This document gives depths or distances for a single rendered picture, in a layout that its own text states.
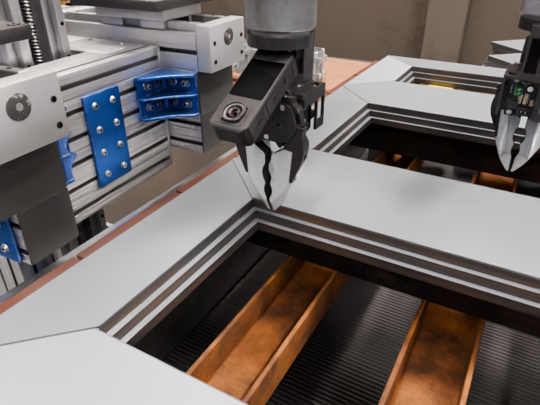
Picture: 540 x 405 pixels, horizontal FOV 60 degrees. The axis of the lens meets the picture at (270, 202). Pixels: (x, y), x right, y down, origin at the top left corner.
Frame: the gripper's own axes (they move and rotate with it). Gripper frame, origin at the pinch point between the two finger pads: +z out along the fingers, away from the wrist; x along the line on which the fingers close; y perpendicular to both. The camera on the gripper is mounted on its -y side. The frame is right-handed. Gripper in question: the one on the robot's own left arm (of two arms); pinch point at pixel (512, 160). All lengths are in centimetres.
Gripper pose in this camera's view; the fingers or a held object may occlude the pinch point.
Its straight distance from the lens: 78.1
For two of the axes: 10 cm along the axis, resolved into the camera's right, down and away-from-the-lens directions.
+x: 8.7, 2.5, -4.3
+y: -4.9, 4.4, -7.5
